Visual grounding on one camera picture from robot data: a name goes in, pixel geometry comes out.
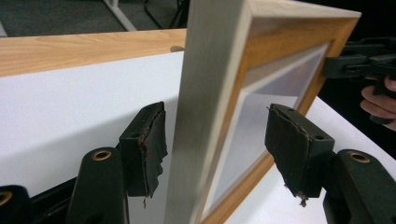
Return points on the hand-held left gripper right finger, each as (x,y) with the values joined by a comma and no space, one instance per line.
(299,152)

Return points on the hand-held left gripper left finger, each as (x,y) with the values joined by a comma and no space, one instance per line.
(146,149)

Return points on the wooden photo frame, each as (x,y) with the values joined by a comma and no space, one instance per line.
(214,77)

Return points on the black metal stand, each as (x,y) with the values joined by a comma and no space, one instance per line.
(177,14)

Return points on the white metal desk frame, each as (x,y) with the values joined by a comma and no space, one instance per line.
(120,14)

